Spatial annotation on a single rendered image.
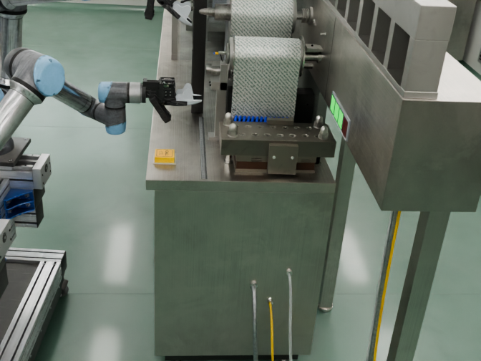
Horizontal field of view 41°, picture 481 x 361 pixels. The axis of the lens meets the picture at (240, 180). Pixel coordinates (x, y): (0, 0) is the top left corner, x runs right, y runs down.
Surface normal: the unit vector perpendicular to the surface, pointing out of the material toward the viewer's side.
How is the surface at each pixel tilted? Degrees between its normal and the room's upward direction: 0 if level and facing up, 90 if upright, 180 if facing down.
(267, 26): 92
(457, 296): 0
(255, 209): 90
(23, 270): 0
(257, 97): 90
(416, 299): 90
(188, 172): 0
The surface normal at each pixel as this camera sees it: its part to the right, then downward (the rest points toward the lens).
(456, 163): 0.07, 0.48
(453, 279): 0.06, -0.88
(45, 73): 0.84, 0.23
